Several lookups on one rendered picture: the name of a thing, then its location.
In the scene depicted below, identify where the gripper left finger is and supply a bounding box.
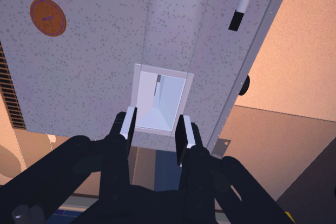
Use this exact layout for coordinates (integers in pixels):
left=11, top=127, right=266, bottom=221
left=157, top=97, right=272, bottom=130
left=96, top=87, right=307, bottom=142
left=0, top=106, right=137, bottom=224

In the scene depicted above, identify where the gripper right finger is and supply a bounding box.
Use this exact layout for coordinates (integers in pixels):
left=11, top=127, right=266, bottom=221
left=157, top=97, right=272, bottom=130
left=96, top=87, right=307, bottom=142
left=174, top=114, right=294, bottom=224

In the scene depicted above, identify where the white return cup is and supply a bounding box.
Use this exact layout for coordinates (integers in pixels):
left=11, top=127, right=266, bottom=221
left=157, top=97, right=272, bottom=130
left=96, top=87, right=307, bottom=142
left=130, top=63, right=194, bottom=137

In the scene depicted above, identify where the grey speckled coin meter body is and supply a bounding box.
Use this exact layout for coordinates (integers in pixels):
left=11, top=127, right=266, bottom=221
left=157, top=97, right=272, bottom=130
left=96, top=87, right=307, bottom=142
left=0, top=0, right=284, bottom=158

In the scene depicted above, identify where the blue panel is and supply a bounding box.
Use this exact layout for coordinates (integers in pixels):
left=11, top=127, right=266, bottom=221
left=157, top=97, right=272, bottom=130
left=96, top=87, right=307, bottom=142
left=154, top=149, right=182, bottom=192

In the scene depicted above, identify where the black round side knob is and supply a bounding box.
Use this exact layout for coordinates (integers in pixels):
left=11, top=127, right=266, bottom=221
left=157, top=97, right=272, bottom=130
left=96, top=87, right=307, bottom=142
left=238, top=75, right=251, bottom=96

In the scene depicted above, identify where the yellow block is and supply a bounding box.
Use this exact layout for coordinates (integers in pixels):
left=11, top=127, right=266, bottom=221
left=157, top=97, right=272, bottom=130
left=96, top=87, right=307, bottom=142
left=284, top=211, right=297, bottom=224

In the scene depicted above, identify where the dark slatted vent grille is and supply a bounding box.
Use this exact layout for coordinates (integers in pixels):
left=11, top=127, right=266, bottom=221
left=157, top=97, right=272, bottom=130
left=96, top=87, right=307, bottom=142
left=0, top=5, right=27, bottom=130

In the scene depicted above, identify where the orange round slotted disc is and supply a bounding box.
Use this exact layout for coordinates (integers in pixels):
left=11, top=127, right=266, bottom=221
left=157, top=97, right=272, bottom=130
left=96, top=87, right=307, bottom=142
left=29, top=0, right=67, bottom=37

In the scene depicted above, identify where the grey mounting bracket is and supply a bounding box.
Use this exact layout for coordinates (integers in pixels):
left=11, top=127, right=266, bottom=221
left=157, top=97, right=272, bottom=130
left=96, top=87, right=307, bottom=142
left=210, top=138, right=232, bottom=160

